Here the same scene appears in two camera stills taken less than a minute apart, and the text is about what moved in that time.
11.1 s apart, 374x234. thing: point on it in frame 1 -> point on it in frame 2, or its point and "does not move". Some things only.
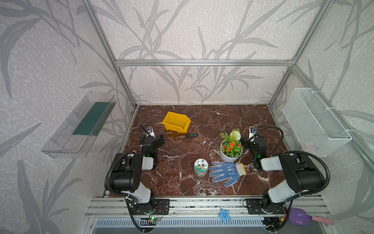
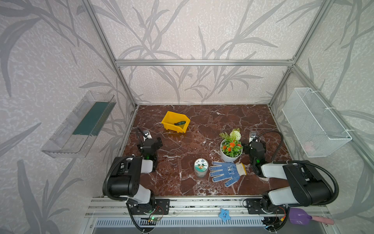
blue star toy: [224, 215] does not move
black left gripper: [159, 143] does not move
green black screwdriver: [190, 135] -> [180, 123]
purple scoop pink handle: [300, 217] does not move
